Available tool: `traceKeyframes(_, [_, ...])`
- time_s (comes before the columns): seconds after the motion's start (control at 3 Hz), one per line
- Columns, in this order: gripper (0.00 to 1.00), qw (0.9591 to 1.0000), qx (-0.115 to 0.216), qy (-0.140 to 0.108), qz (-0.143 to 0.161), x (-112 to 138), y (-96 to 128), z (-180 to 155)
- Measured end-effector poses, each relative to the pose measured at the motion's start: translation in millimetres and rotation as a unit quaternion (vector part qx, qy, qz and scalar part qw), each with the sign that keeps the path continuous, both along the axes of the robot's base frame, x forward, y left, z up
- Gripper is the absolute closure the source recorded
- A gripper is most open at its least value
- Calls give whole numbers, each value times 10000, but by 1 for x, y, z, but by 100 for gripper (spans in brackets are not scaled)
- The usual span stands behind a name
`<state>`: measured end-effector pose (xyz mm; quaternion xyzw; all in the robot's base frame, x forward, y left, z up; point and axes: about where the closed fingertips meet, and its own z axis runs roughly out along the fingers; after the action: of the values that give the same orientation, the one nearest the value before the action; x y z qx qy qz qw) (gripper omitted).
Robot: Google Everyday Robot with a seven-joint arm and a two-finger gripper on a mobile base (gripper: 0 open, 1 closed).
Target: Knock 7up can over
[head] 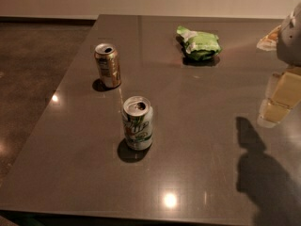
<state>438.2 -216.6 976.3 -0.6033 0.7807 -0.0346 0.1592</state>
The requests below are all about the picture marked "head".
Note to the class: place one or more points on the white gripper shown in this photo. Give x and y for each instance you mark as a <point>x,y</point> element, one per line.
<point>290,42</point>

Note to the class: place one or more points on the white green 7up can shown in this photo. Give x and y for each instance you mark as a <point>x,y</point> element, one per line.
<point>137,114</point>

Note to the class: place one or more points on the gold brown soda can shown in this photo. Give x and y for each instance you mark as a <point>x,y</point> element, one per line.
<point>107,61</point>

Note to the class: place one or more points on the green chip bag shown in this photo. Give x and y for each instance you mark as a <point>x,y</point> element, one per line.
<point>198,45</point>

